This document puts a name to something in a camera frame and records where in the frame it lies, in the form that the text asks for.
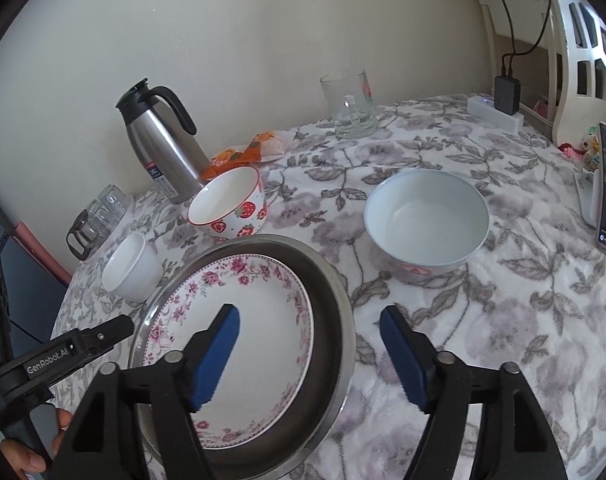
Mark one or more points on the small clear drinking glass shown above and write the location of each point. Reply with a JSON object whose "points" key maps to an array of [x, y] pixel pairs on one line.
{"points": [[117, 201], [102, 217]]}

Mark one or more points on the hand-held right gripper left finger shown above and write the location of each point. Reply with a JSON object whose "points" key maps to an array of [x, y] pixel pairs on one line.
{"points": [[218, 355]]}

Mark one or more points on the person's left hand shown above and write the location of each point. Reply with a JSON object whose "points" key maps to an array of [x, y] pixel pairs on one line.
{"points": [[62, 425]]}

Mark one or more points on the strawberry print bowl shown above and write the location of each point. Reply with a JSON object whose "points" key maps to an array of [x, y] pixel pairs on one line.
{"points": [[228, 200]]}

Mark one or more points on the white wooden furniture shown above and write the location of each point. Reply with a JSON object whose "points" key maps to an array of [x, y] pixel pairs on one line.
{"points": [[568, 60]]}

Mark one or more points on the stainless steel thermos jug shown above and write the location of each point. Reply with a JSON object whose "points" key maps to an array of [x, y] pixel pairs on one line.
{"points": [[163, 145]]}

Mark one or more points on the small plush toy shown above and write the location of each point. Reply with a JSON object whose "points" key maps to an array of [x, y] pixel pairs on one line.
{"points": [[589, 142]]}

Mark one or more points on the white bowl with red mark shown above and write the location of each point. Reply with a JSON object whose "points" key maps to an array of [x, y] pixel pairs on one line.
{"points": [[425, 220]]}

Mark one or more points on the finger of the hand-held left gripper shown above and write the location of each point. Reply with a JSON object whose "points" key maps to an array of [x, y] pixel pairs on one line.
{"points": [[108, 332]]}

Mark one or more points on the clear glass mug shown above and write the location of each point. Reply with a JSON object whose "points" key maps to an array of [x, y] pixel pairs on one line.
{"points": [[350, 110]]}

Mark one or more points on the stainless steel basin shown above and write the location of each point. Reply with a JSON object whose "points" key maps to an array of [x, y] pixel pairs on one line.
{"points": [[333, 340]]}

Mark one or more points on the white square bowl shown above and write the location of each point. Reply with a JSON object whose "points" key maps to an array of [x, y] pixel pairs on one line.
{"points": [[130, 267]]}

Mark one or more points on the pink floral round plate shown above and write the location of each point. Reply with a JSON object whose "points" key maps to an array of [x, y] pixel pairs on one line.
{"points": [[268, 320]]}

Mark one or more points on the white power strip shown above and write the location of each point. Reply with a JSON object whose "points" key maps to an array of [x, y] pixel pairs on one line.
{"points": [[488, 110]]}

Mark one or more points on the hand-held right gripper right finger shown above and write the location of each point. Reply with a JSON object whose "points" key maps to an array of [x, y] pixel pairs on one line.
{"points": [[408, 360]]}

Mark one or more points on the orange snack packet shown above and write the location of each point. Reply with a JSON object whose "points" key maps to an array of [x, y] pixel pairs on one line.
{"points": [[223, 162], [265, 145]]}

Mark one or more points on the dark blue cabinet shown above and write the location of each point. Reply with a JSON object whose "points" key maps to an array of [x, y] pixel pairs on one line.
{"points": [[13, 285]]}

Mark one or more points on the clear glass tray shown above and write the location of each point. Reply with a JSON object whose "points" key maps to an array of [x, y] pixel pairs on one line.
{"points": [[125, 222]]}

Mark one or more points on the black charger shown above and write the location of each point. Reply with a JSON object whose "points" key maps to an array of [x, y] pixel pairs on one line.
{"points": [[507, 95]]}

